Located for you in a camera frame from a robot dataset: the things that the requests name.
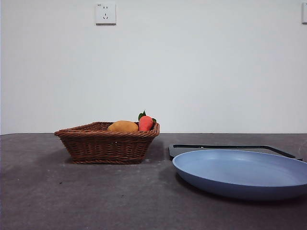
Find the orange carrot with green leaves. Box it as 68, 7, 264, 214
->
138, 109, 157, 132

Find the tan potato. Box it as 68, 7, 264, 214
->
107, 120, 139, 132

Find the brown wicker basket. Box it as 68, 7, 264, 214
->
54, 121, 161, 165

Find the dark rectangular mat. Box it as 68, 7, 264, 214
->
168, 144, 304, 162

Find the light blue round plate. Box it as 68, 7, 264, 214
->
172, 149, 307, 201

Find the white wall socket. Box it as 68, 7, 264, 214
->
95, 2, 117, 26

